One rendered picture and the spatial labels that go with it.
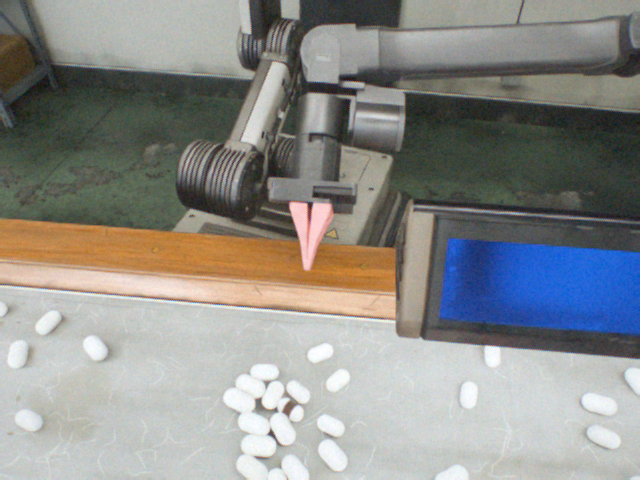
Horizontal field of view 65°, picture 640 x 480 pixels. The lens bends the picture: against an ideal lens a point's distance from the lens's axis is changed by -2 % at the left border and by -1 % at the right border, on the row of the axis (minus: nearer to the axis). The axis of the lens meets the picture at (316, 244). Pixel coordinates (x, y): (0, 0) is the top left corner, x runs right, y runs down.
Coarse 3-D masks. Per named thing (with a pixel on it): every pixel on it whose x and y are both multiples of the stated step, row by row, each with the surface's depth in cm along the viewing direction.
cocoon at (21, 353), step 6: (18, 342) 63; (24, 342) 63; (12, 348) 62; (18, 348) 62; (24, 348) 63; (12, 354) 61; (18, 354) 62; (24, 354) 62; (12, 360) 61; (18, 360) 61; (24, 360) 62; (12, 366) 61; (18, 366) 62
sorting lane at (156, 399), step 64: (0, 320) 68; (64, 320) 68; (128, 320) 68; (192, 320) 68; (256, 320) 68; (320, 320) 68; (384, 320) 68; (0, 384) 61; (64, 384) 61; (128, 384) 61; (192, 384) 61; (320, 384) 61; (384, 384) 61; (448, 384) 61; (512, 384) 61; (576, 384) 61; (0, 448) 55; (64, 448) 55; (128, 448) 55; (192, 448) 55; (384, 448) 55; (448, 448) 55; (512, 448) 55; (576, 448) 55
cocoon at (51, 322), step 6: (54, 312) 66; (42, 318) 66; (48, 318) 66; (54, 318) 66; (60, 318) 67; (36, 324) 65; (42, 324) 65; (48, 324) 65; (54, 324) 66; (36, 330) 65; (42, 330) 65; (48, 330) 65
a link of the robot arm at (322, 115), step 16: (304, 96) 60; (320, 96) 59; (336, 96) 60; (352, 96) 60; (304, 112) 59; (320, 112) 59; (336, 112) 59; (352, 112) 60; (304, 128) 59; (320, 128) 58; (336, 128) 59; (352, 128) 60
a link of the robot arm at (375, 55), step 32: (320, 32) 58; (352, 32) 58; (384, 32) 58; (416, 32) 58; (448, 32) 58; (480, 32) 58; (512, 32) 58; (544, 32) 58; (576, 32) 58; (608, 32) 57; (352, 64) 58; (384, 64) 58; (416, 64) 59; (448, 64) 58; (480, 64) 58; (512, 64) 58; (544, 64) 59; (576, 64) 59; (608, 64) 58
